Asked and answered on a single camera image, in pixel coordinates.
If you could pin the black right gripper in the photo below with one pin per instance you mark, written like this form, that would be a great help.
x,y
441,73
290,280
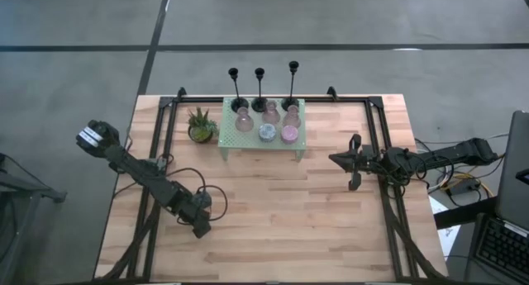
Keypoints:
x,y
370,162

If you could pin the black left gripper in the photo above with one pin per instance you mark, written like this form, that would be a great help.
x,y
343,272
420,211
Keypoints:
x,y
198,223

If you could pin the pink patterned candle tin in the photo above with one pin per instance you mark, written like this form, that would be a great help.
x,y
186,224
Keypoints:
x,y
289,134

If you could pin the pink glass candle holder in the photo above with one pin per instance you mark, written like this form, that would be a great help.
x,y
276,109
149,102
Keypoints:
x,y
244,120
270,112
292,117

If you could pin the blue white candle tin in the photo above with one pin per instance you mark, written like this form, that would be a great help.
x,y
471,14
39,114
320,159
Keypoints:
x,y
267,132

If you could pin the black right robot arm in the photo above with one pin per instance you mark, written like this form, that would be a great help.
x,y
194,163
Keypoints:
x,y
454,155

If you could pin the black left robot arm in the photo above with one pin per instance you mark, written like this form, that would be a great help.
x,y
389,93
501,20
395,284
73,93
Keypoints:
x,y
136,169

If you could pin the potted succulent plant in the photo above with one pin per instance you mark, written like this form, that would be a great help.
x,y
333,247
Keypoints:
x,y
201,132

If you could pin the green perforated metal riser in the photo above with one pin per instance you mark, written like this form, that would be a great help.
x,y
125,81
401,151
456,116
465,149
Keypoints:
x,y
248,142

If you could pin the tallest black candlestick holder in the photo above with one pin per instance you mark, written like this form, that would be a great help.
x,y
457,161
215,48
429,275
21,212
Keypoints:
x,y
293,65

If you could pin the black power adapter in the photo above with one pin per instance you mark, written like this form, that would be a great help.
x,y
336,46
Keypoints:
x,y
465,188

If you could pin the white paper sheet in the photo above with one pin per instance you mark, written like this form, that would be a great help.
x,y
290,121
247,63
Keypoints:
x,y
448,235

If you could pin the grey laptop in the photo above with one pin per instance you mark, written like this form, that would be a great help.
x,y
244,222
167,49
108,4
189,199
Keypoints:
x,y
514,173

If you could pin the grey metal desk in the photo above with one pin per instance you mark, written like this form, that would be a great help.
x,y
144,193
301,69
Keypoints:
x,y
25,186

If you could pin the black keyboard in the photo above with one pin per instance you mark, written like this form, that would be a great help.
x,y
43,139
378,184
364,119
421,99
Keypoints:
x,y
500,248

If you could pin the black aluminium table frame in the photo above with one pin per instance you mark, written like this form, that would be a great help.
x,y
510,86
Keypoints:
x,y
343,99

